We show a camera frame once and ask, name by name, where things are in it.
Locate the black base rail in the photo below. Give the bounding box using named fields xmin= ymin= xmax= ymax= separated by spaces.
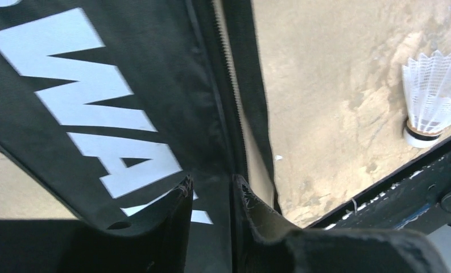
xmin=310 ymin=137 xmax=451 ymax=234

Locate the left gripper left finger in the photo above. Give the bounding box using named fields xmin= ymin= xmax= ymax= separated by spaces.
xmin=0 ymin=176 xmax=193 ymax=272

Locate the right white shuttlecock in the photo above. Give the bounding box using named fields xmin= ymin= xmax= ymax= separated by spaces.
xmin=402 ymin=50 xmax=451 ymax=148

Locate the black CROSSWAY racket bag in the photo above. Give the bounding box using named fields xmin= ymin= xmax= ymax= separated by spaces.
xmin=0 ymin=1 xmax=279 ymax=272

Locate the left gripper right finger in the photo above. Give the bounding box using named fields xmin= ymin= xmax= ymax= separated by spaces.
xmin=233 ymin=175 xmax=448 ymax=272

